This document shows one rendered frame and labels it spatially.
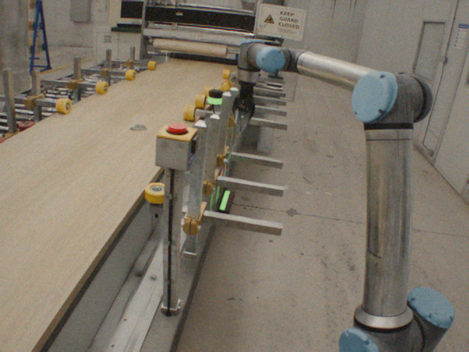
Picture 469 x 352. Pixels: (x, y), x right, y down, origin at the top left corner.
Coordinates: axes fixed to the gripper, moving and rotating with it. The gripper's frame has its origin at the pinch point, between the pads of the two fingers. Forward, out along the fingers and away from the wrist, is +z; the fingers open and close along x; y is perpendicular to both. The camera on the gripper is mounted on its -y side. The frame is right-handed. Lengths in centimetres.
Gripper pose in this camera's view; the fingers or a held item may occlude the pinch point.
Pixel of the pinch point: (241, 127)
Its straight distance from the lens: 147.0
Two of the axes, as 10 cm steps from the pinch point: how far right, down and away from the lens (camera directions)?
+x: 9.8, 1.6, -0.6
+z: -1.2, 8.9, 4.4
